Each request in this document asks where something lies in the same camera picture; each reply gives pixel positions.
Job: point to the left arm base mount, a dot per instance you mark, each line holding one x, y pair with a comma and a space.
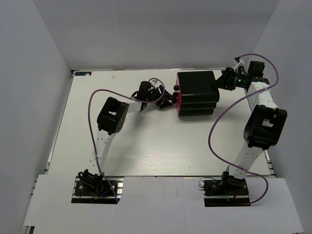
95, 189

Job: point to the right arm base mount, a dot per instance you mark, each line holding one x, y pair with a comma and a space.
225, 192

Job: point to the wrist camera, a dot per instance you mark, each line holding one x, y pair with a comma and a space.
155, 82
238, 63

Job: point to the pink bottom drawer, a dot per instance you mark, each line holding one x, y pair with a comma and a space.
176, 102

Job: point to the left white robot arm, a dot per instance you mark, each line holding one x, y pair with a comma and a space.
113, 115

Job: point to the black drawer organizer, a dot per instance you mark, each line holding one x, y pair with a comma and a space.
198, 97

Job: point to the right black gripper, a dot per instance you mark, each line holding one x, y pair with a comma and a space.
224, 81

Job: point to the blue label sticker left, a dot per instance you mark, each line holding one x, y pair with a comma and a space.
83, 73

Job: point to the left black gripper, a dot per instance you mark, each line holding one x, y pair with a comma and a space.
167, 96

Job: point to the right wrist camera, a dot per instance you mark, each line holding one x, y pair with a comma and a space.
238, 63

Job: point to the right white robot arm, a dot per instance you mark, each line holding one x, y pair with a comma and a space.
265, 124

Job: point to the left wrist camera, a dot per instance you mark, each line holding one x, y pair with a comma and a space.
155, 82

